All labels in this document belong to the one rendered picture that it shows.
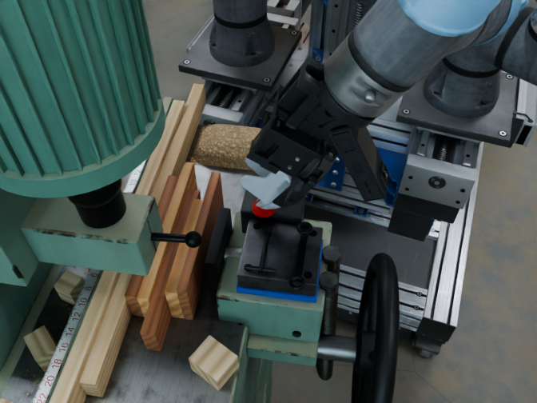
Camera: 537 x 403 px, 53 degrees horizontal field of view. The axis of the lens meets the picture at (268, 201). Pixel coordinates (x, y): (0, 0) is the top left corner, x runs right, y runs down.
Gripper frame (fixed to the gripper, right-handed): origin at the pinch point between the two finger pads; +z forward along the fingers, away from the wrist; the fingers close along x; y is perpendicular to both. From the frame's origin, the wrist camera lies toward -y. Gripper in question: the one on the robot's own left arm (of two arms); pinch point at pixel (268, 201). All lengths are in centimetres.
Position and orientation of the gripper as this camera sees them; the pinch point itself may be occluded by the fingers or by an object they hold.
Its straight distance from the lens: 66.9
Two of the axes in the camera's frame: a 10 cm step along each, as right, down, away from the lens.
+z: -5.0, 4.9, 7.1
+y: -8.6, -4.2, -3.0
